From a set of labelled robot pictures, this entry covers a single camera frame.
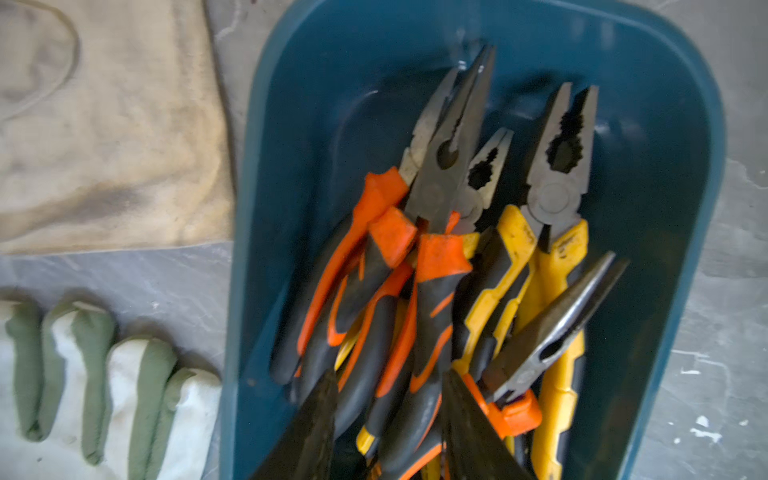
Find white green work glove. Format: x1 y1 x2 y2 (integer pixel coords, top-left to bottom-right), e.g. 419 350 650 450
1 300 222 479

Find orange black combination pliers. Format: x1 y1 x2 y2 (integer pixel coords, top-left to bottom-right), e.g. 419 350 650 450
269 67 459 385

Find beige work glove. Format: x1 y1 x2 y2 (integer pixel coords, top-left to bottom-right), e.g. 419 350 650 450
1 1 235 255

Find teal plastic storage box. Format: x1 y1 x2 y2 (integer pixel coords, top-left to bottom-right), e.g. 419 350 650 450
220 1 726 479

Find orange black long-nose pliers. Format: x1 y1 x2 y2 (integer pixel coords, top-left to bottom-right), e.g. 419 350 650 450
302 46 496 477

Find yellow handled pliers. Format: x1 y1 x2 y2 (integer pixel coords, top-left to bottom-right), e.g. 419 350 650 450
518 82 599 479

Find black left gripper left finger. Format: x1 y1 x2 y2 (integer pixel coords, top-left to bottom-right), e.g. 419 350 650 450
250 368 339 480

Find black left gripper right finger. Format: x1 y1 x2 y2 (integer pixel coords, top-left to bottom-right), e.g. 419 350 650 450
441 370 533 480

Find yellow black combination pliers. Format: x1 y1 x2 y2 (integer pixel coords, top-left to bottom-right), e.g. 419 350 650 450
337 128 540 459

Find orange black reversed pliers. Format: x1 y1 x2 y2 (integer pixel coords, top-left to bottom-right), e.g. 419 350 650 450
462 251 629 439

